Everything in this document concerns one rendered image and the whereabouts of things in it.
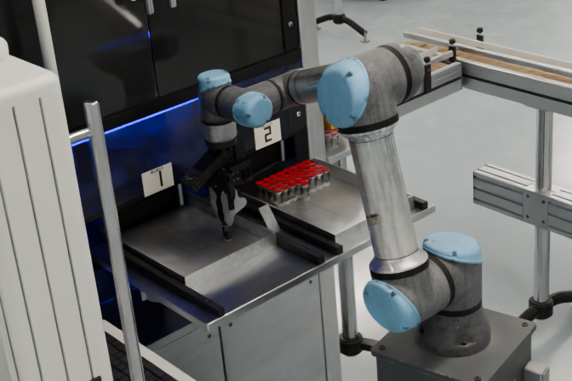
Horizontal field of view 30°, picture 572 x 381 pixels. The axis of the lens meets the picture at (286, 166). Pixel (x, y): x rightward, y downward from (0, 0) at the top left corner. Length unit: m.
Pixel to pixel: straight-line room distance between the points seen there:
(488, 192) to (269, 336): 0.99
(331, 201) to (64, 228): 1.04
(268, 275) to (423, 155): 2.72
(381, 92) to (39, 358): 0.75
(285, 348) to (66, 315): 1.29
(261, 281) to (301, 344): 0.74
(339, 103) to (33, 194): 0.58
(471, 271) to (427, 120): 3.27
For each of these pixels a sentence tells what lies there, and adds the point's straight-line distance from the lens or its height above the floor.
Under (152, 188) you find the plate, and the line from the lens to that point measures 2.52.
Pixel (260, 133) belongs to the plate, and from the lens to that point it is 2.68.
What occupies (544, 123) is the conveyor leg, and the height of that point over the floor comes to 0.78.
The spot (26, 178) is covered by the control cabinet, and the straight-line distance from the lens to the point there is 1.68.
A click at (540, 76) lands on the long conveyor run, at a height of 0.93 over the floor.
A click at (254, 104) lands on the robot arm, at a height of 1.26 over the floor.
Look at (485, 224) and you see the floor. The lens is 4.38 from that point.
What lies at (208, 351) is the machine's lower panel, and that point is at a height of 0.49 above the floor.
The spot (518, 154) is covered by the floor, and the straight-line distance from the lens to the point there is 4.99.
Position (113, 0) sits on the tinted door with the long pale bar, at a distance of 2.36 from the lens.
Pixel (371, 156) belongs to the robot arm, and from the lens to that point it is 1.97.
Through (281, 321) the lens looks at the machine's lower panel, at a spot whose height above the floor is 0.46.
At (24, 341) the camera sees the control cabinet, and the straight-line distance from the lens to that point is 1.78.
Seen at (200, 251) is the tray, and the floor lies 0.88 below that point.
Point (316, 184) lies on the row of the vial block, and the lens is 2.68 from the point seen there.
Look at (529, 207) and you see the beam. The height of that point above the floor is 0.49.
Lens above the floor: 2.06
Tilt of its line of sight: 25 degrees down
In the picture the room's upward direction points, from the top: 5 degrees counter-clockwise
